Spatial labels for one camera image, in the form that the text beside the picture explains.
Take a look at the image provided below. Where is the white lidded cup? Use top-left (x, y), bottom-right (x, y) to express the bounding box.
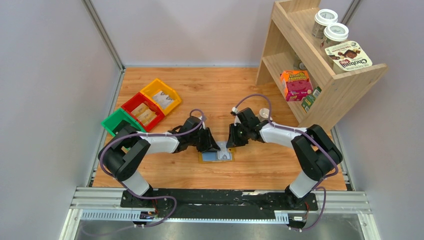
top-left (320, 22), bottom-right (349, 49)
top-left (311, 9), bottom-right (338, 39)

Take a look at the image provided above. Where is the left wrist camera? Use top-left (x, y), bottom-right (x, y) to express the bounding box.
top-left (198, 115), bottom-right (206, 129)

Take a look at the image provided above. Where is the Scrub Mommy sponge box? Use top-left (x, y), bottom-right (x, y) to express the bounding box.
top-left (280, 70), bottom-right (313, 102)

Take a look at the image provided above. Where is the yellow leather card holder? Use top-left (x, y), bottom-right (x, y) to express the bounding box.
top-left (198, 141), bottom-right (236, 164)

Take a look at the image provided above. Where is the purple cable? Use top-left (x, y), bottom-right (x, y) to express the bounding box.
top-left (98, 108), bottom-right (208, 229)
top-left (233, 93), bottom-right (340, 232)

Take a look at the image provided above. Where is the aluminium frame rail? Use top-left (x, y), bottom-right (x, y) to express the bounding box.
top-left (59, 187), bottom-right (380, 240)

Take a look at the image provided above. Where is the yellow plastic bin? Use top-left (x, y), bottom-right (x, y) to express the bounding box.
top-left (139, 78), bottom-right (182, 116)

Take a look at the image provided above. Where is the red plastic bin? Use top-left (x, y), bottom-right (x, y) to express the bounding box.
top-left (121, 92), bottom-right (165, 132)

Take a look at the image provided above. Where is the silver grey card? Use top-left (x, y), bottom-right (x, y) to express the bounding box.
top-left (217, 149), bottom-right (233, 161)

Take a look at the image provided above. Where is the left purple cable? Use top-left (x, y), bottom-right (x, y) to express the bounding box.
top-left (98, 108), bottom-right (208, 229)

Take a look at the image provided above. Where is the packet in yellow bin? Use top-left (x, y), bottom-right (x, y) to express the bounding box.
top-left (151, 90), bottom-right (175, 110)

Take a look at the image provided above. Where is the jar on lower shelf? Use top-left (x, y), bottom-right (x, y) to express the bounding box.
top-left (293, 54), bottom-right (307, 71)

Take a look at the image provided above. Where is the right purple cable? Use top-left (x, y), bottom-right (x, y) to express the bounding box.
top-left (233, 93), bottom-right (340, 232)

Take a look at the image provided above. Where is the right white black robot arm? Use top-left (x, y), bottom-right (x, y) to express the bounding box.
top-left (226, 107), bottom-right (343, 202)

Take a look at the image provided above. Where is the green plastic bin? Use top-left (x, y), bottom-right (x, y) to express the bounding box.
top-left (101, 108), bottom-right (146, 137)

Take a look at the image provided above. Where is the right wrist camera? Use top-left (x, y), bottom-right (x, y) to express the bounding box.
top-left (230, 107), bottom-right (241, 125)

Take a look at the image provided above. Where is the packet in red bin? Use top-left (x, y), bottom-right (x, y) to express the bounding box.
top-left (131, 103), bottom-right (157, 126)

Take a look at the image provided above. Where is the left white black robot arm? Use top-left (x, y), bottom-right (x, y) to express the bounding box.
top-left (97, 116), bottom-right (221, 198)

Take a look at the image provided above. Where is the rear white lidded cup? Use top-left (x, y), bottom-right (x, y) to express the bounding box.
top-left (311, 9), bottom-right (338, 39)

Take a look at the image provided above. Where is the wooden shelf unit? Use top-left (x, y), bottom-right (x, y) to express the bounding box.
top-left (256, 0), bottom-right (389, 131)

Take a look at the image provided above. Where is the Chobani yogurt cup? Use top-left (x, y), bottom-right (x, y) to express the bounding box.
top-left (325, 40), bottom-right (373, 74)

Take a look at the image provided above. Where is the front white lidded cup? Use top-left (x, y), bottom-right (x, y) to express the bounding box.
top-left (320, 22), bottom-right (349, 49)

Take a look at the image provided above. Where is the clear bottle white cap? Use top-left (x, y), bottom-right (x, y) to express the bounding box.
top-left (256, 108), bottom-right (273, 122)

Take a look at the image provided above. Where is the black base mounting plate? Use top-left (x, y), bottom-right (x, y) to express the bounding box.
top-left (120, 188), bottom-right (318, 220)

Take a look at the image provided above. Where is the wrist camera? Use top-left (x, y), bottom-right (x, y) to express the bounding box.
top-left (230, 107), bottom-right (241, 125)
top-left (198, 115), bottom-right (206, 129)

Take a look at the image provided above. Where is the small green box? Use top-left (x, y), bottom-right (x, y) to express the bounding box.
top-left (301, 86), bottom-right (322, 113)

